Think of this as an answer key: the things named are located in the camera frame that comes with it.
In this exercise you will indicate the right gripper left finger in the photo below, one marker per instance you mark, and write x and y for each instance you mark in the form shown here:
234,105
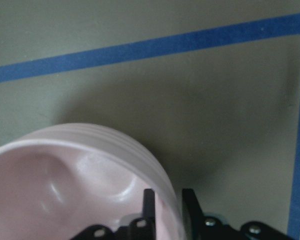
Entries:
140,228

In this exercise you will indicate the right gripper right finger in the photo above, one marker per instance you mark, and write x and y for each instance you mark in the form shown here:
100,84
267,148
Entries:
201,226

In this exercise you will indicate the pink bowl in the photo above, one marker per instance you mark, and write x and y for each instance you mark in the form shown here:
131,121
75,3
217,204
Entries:
57,181

